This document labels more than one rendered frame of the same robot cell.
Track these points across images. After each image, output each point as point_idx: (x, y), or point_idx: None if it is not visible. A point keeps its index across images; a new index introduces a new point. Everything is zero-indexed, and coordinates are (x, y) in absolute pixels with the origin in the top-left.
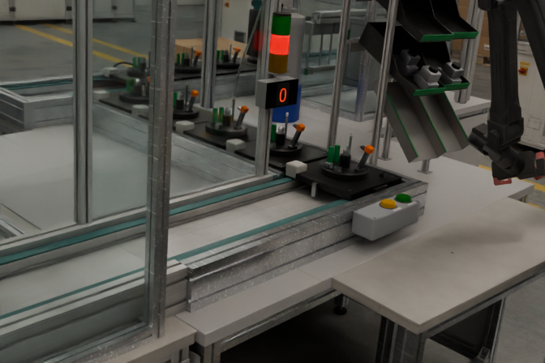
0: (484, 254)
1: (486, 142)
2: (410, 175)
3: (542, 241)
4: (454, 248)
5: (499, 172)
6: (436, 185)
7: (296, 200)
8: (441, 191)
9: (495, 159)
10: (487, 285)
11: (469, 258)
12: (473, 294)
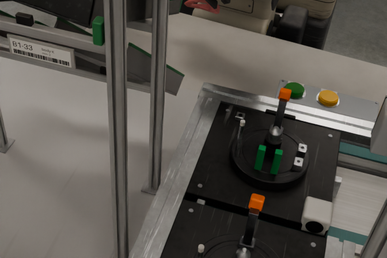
0: (264, 62)
1: None
2: (35, 156)
3: (190, 30)
4: (273, 82)
5: None
6: (67, 121)
7: (355, 213)
8: (90, 113)
9: None
10: (332, 55)
11: (288, 70)
12: (360, 61)
